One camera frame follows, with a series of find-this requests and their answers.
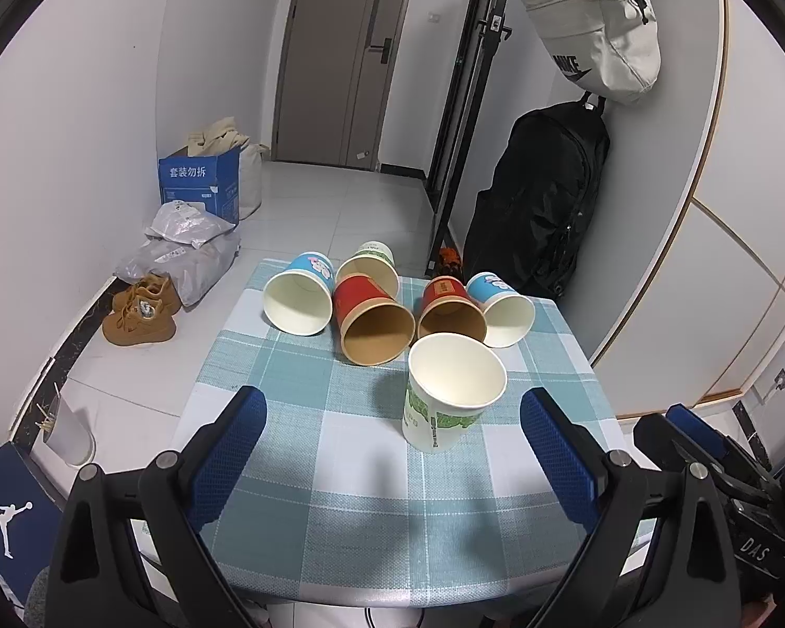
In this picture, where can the brown suede shoe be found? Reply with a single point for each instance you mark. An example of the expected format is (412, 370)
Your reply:
(150, 294)
(134, 327)

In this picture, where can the large blue paper cup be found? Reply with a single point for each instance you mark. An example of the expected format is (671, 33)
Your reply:
(288, 304)

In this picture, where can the white fabric bag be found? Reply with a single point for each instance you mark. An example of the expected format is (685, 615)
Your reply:
(252, 180)

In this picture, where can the orange black object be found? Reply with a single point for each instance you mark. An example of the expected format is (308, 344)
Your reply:
(446, 265)

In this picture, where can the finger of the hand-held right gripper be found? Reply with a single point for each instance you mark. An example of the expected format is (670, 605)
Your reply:
(654, 435)
(690, 420)

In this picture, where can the black framed door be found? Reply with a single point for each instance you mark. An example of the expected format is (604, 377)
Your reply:
(461, 111)

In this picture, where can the black backpack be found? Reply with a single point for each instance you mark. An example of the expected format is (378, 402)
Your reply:
(543, 209)

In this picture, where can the teal checked tablecloth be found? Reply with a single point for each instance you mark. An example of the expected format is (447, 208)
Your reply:
(340, 504)

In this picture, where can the large red paper cup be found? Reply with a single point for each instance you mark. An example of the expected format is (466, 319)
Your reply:
(356, 294)

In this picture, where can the blue cardboard box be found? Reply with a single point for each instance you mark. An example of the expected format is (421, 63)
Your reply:
(196, 180)

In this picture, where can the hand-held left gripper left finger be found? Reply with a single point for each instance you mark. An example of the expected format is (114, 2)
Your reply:
(230, 454)

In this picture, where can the grey plastic parcel bag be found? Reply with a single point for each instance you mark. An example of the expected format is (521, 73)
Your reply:
(190, 268)
(186, 226)

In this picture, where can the small red labelled paper cup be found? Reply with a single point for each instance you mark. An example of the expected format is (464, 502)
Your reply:
(445, 291)

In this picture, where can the beige cloth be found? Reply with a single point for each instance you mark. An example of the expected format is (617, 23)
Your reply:
(219, 134)

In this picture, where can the small blue paper cup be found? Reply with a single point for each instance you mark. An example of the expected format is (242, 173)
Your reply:
(507, 320)

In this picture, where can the white wardrobe with wooden trim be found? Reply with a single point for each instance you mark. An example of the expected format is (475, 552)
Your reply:
(726, 242)

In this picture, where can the blue shoe box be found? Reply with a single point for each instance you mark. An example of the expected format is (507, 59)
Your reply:
(13, 510)

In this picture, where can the white waste bin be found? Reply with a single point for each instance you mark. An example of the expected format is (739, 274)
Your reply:
(72, 435)

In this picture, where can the beige waist bag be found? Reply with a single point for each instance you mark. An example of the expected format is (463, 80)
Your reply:
(602, 39)

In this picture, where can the grey brown door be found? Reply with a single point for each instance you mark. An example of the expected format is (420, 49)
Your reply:
(327, 78)

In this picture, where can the white green paper cup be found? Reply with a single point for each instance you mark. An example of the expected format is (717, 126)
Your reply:
(432, 425)
(373, 255)

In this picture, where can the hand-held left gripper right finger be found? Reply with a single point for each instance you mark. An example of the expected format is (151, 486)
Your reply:
(555, 454)

